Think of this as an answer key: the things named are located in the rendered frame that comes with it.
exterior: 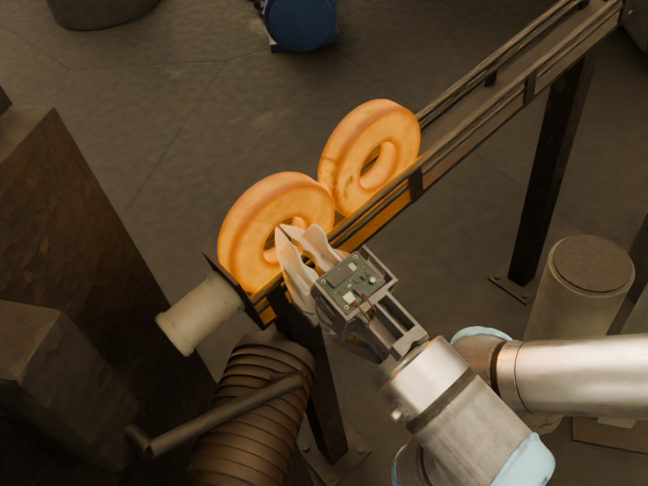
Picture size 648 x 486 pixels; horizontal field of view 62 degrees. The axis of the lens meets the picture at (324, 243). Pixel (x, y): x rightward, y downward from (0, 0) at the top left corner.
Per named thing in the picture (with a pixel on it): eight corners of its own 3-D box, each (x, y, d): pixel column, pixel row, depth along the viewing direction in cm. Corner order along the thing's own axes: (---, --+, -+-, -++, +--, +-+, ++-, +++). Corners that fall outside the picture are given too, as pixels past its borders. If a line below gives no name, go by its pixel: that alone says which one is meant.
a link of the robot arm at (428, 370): (453, 377, 60) (392, 436, 57) (422, 344, 62) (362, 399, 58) (481, 356, 53) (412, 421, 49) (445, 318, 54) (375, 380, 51)
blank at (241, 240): (196, 227, 58) (212, 243, 57) (303, 146, 63) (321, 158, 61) (241, 299, 71) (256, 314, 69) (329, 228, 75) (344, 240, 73)
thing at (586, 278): (502, 429, 117) (549, 288, 78) (504, 379, 124) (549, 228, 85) (561, 441, 114) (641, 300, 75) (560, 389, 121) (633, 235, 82)
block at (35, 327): (50, 457, 66) (-85, 362, 48) (84, 397, 71) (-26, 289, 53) (126, 477, 63) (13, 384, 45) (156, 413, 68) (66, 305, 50)
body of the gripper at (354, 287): (362, 237, 57) (444, 323, 53) (351, 271, 64) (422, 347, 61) (306, 280, 54) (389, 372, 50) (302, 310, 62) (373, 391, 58)
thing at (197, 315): (168, 334, 67) (146, 310, 62) (225, 287, 69) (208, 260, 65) (193, 365, 63) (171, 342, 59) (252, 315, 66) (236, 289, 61)
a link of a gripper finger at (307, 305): (305, 253, 62) (356, 308, 59) (305, 259, 64) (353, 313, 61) (273, 276, 60) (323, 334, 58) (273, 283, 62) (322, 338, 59)
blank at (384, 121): (304, 146, 63) (322, 158, 61) (397, 74, 67) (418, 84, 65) (330, 227, 75) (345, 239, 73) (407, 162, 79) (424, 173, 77)
